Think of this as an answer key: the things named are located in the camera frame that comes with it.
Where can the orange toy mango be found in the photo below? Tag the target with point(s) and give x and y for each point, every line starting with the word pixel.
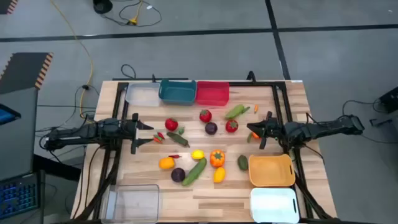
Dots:
pixel 167 163

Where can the black floor beam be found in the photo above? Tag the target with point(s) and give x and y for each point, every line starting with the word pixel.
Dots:
pixel 56 168

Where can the red toy chili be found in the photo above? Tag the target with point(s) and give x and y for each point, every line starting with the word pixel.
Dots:
pixel 174 156
pixel 160 135

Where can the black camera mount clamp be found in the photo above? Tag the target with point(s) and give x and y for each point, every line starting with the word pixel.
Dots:
pixel 251 76

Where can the red toy tomato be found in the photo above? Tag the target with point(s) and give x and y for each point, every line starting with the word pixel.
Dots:
pixel 205 115
pixel 231 126
pixel 171 124

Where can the yellow power plug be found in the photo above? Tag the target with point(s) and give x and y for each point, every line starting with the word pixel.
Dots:
pixel 133 21

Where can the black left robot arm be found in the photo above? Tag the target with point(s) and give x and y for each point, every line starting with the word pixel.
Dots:
pixel 87 132

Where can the black equipment box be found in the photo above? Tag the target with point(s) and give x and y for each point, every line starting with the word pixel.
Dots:
pixel 389 99

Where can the orange toy bell pepper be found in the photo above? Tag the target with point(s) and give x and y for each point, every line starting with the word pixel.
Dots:
pixel 217 158

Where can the teal plastic basket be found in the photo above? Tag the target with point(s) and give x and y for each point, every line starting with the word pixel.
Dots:
pixel 177 92

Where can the black metal table frame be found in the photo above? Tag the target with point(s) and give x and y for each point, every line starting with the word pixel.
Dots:
pixel 255 83

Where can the light green toy cucumber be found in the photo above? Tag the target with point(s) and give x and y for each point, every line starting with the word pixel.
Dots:
pixel 235 112

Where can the red plastic basket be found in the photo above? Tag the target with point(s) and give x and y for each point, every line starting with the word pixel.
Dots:
pixel 212 93

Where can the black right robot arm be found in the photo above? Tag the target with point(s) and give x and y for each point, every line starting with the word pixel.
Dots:
pixel 317 129

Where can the backlit keyboard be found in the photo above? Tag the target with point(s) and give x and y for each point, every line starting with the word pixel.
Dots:
pixel 18 196

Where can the yellow toy mango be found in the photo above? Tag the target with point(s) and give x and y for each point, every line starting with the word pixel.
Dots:
pixel 219 175

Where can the large green toy cucumber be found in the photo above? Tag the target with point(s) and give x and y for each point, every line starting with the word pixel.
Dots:
pixel 194 171

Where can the yellow toy lemon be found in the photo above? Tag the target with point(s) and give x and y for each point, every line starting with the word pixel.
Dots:
pixel 197 154

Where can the green toy avocado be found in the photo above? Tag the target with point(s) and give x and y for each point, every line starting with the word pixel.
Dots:
pixel 242 162

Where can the translucent white plastic basket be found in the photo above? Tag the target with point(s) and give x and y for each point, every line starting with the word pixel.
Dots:
pixel 142 94

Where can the orange plastic basket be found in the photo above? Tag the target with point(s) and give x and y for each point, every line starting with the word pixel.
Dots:
pixel 270 170

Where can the grey desk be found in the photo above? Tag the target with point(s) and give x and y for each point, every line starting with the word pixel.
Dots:
pixel 18 140

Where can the black round stand base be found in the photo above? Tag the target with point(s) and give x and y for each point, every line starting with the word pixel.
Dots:
pixel 102 5

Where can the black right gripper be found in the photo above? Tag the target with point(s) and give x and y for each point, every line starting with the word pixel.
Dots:
pixel 273 130

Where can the black mat striped edge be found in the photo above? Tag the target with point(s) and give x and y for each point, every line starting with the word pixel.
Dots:
pixel 25 71
pixel 4 4

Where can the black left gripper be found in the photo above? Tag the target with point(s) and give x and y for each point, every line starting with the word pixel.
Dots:
pixel 135 133

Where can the dark green toy cucumber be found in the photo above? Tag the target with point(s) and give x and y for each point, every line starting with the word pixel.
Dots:
pixel 178 139

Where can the orange-red toy peach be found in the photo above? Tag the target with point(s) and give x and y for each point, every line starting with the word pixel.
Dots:
pixel 255 135

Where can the clear plastic bin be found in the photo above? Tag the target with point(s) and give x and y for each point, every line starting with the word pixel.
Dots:
pixel 133 203

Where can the lit computer screen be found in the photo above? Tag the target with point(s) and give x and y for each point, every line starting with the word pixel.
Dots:
pixel 7 115

